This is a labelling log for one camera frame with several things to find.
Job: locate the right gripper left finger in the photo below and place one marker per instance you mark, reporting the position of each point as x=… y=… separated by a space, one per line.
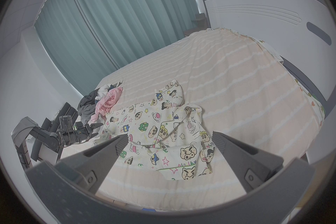
x=98 y=162

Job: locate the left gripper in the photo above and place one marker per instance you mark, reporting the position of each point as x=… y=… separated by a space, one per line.
x=80 y=135

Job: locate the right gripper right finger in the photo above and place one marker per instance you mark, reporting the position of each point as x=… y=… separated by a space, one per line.
x=249 y=165

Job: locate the white printed pyjama top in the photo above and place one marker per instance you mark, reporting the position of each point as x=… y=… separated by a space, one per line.
x=157 y=123

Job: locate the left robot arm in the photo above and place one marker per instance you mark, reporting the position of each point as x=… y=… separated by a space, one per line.
x=44 y=136

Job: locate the pink garment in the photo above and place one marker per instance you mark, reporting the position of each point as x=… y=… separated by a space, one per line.
x=109 y=103

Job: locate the black garment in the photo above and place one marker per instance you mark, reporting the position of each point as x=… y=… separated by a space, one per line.
x=88 y=99

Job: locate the white garment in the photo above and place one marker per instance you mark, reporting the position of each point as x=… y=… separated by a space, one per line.
x=103 y=91

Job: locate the bed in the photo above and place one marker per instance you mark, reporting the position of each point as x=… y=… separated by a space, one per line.
x=236 y=73

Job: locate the blue-green curtain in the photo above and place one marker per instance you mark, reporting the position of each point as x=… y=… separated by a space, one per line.
x=118 y=20

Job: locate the grey bedside table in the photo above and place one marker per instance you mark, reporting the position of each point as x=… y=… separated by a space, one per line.
x=200 y=22

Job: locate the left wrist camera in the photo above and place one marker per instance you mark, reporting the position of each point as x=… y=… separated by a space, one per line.
x=80 y=127

